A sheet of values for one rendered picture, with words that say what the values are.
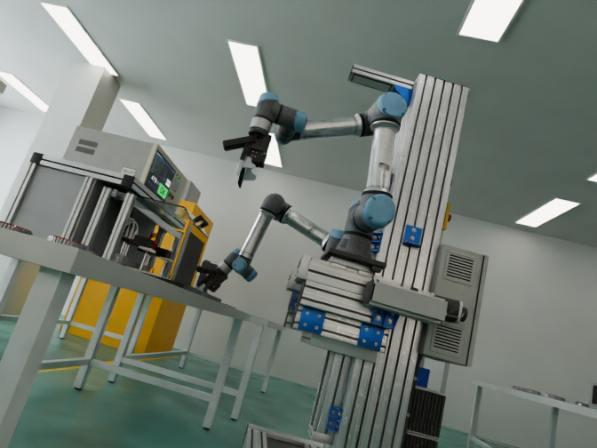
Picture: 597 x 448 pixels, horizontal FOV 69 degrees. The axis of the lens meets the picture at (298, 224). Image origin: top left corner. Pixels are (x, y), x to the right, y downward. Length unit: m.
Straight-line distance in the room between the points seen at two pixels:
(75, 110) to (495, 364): 6.94
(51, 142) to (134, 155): 4.23
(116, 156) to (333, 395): 1.36
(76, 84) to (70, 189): 4.59
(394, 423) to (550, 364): 6.16
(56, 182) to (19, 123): 7.87
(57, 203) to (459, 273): 1.65
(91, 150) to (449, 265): 1.61
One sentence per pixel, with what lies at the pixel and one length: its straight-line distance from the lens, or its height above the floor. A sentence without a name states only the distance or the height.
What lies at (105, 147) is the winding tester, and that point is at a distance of 2.09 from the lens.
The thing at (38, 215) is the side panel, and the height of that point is 0.87.
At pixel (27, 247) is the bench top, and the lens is 0.98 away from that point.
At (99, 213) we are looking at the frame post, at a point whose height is 0.94.
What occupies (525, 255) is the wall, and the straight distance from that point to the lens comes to 7.98.
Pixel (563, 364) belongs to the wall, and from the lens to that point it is 8.03.
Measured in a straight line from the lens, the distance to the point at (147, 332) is 5.62.
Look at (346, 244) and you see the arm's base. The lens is 1.68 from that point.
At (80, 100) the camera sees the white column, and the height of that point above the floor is 2.77.
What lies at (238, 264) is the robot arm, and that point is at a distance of 2.23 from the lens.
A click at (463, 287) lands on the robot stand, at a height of 1.07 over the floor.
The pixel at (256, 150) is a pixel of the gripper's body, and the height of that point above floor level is 1.27.
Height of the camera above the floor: 0.70
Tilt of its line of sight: 14 degrees up
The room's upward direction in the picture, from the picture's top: 16 degrees clockwise
